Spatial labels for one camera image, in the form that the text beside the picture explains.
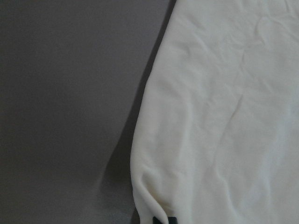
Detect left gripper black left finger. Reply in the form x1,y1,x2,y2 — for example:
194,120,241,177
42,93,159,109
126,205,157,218
152,217,162,224

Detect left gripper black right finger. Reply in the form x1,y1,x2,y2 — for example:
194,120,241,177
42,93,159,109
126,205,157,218
168,217,178,224

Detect cream long-sleeve printed shirt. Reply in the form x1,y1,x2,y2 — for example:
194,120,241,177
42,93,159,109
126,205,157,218
130,0,299,224

